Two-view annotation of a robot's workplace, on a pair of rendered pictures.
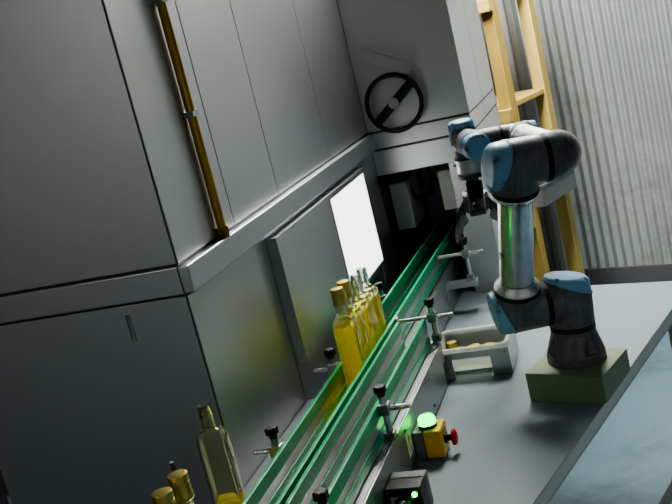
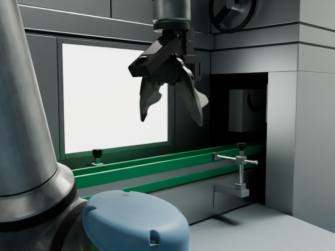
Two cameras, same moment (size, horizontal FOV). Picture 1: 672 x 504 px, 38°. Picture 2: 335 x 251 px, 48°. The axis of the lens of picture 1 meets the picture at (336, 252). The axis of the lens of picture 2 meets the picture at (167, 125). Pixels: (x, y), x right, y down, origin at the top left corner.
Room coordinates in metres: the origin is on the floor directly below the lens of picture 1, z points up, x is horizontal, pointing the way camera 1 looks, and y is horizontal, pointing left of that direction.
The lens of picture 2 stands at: (2.04, -0.77, 1.18)
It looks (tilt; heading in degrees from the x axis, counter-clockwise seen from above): 5 degrees down; 28
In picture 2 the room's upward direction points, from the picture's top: straight up
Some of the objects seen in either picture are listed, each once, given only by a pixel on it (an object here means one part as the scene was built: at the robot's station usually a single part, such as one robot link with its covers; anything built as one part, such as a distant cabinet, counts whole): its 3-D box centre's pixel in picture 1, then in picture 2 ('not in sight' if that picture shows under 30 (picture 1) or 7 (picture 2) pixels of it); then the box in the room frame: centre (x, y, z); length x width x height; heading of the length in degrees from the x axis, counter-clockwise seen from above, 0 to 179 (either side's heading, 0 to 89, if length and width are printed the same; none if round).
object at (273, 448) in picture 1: (269, 456); not in sight; (1.95, 0.24, 0.94); 0.07 x 0.04 x 0.13; 71
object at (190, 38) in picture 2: (474, 192); (174, 55); (2.73, -0.43, 1.25); 0.09 x 0.08 x 0.12; 169
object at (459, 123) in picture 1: (463, 139); not in sight; (2.71, -0.43, 1.40); 0.09 x 0.08 x 0.11; 4
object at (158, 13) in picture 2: (467, 166); (170, 13); (2.72, -0.42, 1.33); 0.08 x 0.08 x 0.05
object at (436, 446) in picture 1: (432, 439); not in sight; (2.18, -0.12, 0.79); 0.07 x 0.07 x 0.07; 71
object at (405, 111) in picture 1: (394, 102); (234, 4); (3.42, -0.33, 1.49); 0.21 x 0.05 x 0.21; 71
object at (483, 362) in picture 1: (467, 354); not in sight; (2.69, -0.30, 0.79); 0.27 x 0.17 x 0.08; 71
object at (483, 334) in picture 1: (475, 350); not in sight; (2.68, -0.33, 0.80); 0.22 x 0.17 x 0.09; 71
